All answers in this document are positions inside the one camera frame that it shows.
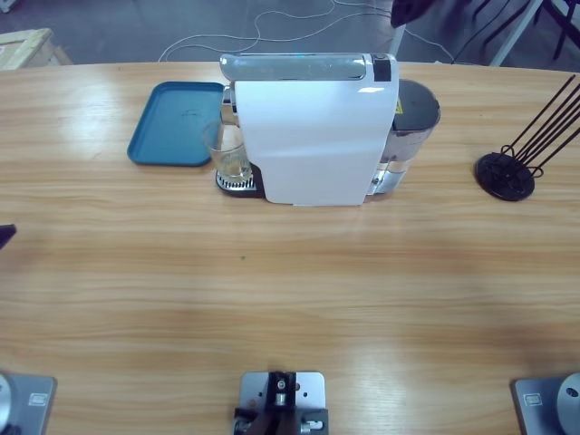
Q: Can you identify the silver coffee machine lever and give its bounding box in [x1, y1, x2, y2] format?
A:
[218, 52, 373, 83]

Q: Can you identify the clear drinking glass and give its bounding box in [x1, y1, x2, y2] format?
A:
[201, 118, 253, 180]

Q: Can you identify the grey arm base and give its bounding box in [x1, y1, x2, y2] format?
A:
[510, 372, 580, 435]
[0, 371, 59, 435]

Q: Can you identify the white capsule coffee machine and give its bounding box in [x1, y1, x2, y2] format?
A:
[215, 53, 402, 208]

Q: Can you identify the water tank with black lid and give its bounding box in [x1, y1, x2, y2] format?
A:
[379, 79, 441, 176]

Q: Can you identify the wooden crate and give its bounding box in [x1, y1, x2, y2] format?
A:
[0, 27, 73, 73]

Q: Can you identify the black capsule holder with rods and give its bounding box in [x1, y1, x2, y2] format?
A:
[474, 75, 580, 202]

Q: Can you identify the blue plastic tray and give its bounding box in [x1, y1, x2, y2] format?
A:
[126, 81, 227, 168]

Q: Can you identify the metal drip tray grate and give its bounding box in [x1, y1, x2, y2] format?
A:
[216, 174, 257, 190]

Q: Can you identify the white metal frame leg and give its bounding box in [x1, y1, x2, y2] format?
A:
[388, 24, 409, 55]
[490, 0, 545, 68]

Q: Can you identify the black power cable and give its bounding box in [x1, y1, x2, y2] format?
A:
[450, 8, 517, 64]

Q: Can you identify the black metal chair frame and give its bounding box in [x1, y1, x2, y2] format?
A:
[473, 0, 580, 60]

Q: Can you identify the white floor cable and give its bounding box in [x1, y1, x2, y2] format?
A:
[158, 0, 454, 63]

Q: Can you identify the grey camera mount plate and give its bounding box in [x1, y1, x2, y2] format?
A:
[233, 370, 330, 435]

